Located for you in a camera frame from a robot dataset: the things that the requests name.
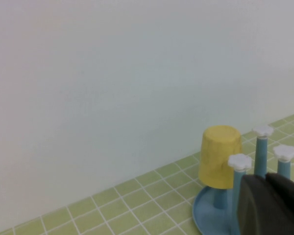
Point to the yellow plastic cup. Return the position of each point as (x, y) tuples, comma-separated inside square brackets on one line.
[(218, 156)]

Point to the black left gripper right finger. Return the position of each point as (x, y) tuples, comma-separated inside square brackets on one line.
[(287, 192)]

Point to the blue cup stand white caps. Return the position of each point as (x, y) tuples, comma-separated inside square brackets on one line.
[(210, 215)]

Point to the green checkered tablecloth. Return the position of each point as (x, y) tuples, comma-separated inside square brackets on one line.
[(137, 208)]

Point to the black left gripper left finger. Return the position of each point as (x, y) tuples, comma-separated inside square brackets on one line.
[(257, 210)]

